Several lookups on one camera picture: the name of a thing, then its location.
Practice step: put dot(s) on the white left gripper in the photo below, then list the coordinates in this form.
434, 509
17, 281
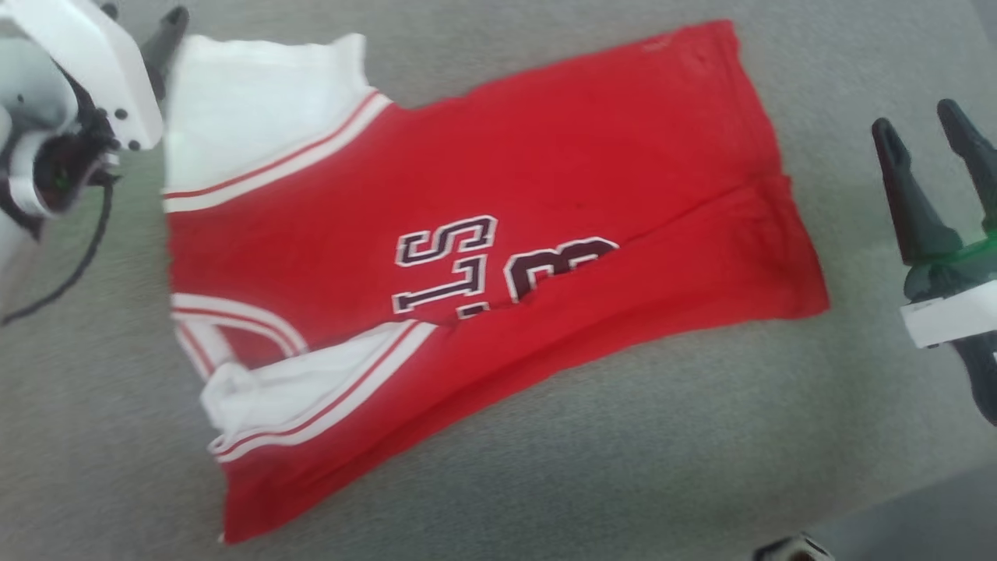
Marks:
93, 54

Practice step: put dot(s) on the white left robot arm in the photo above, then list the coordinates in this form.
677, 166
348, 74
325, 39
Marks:
31, 86

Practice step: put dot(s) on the red white basketball jersey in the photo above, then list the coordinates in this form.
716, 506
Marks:
545, 171

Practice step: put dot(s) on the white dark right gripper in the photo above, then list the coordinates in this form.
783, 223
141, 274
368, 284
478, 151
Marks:
954, 315

